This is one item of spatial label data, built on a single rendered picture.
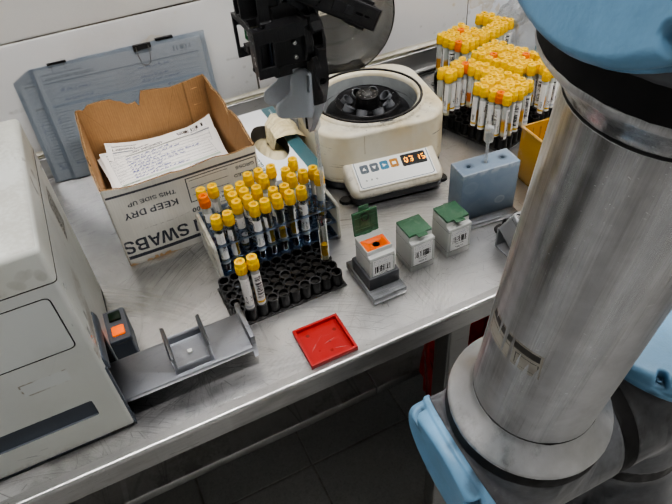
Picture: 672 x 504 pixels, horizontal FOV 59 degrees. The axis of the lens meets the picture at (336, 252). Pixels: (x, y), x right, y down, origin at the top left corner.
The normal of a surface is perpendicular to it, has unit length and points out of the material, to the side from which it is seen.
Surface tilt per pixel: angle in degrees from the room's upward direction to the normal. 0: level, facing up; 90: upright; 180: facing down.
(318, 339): 0
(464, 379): 42
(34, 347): 90
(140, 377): 0
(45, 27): 90
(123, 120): 87
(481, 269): 0
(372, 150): 90
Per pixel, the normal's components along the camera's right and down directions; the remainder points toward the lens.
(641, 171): -0.49, 0.66
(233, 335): -0.07, -0.73
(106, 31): 0.43, 0.58
